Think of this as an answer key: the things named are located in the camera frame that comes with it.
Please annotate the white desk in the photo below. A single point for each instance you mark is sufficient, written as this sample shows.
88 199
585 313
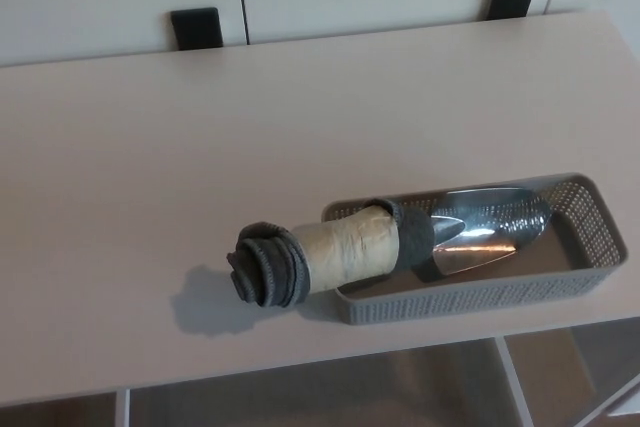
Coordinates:
250 112

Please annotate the grey perforated plastic basket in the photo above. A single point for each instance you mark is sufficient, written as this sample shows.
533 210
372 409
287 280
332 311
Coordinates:
475 299

